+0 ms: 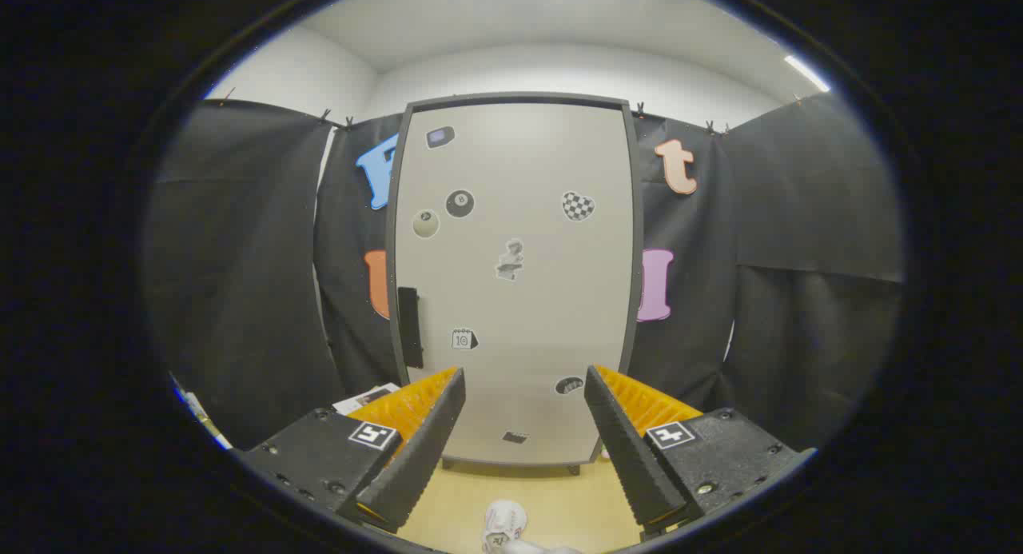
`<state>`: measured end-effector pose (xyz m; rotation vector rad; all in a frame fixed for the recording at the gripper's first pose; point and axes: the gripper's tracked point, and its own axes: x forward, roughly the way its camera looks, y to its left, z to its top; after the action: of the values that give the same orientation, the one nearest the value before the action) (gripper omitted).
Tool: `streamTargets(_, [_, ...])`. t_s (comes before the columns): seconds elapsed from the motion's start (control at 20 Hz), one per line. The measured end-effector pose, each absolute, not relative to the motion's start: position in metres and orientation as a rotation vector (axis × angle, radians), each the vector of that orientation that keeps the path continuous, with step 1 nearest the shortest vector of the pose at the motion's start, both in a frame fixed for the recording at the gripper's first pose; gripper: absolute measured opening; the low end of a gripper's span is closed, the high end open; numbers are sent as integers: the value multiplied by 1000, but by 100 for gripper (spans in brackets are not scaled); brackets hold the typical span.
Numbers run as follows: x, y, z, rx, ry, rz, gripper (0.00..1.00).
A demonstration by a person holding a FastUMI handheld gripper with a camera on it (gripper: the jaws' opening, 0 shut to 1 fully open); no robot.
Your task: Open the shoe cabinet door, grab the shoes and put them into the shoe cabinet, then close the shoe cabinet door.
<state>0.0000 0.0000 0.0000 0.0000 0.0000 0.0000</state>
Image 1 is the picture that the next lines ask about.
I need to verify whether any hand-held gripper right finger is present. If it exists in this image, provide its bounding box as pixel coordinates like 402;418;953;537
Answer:
583;365;818;539

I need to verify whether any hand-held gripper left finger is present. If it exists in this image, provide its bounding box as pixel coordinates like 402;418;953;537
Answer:
232;367;467;535

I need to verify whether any white canvas shoe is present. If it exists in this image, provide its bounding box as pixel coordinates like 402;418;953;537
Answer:
482;500;528;553

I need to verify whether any black door handle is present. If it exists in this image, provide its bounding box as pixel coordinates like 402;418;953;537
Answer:
397;287;424;369

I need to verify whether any light grey shoe cabinet door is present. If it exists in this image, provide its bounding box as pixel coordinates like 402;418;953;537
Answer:
395;102;637;465

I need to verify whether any dark grey shoe cabinet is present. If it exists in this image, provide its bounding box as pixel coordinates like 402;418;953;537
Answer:
385;93;645;476

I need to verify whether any white book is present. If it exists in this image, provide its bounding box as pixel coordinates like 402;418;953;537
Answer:
332;383;400;416

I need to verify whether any black backdrop cloth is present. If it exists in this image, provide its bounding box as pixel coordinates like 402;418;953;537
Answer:
144;94;904;451

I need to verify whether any long ceiling light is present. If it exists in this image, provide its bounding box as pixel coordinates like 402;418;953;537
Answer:
783;54;832;93

